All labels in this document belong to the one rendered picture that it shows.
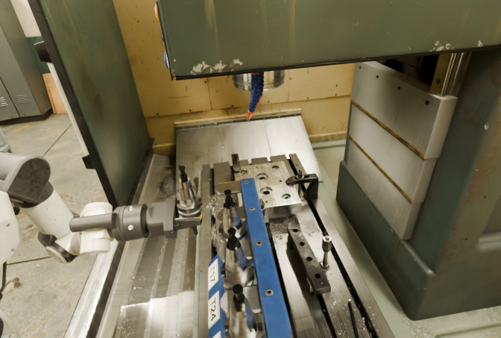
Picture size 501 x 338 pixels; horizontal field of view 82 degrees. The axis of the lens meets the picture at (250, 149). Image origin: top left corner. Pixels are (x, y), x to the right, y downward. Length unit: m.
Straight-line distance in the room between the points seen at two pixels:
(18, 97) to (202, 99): 4.04
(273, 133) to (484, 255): 1.30
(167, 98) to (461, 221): 1.66
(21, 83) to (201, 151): 4.03
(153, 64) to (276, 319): 1.66
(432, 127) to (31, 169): 1.04
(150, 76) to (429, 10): 1.60
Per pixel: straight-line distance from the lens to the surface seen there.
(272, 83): 0.83
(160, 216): 0.76
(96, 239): 0.81
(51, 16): 1.23
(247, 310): 0.47
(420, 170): 0.97
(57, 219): 1.02
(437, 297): 1.25
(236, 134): 1.96
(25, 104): 5.65
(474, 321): 1.41
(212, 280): 0.95
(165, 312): 1.14
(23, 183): 0.90
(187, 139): 1.99
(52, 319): 2.36
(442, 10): 0.68
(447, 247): 1.05
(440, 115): 0.89
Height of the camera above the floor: 1.69
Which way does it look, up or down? 30 degrees down
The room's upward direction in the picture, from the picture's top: 4 degrees counter-clockwise
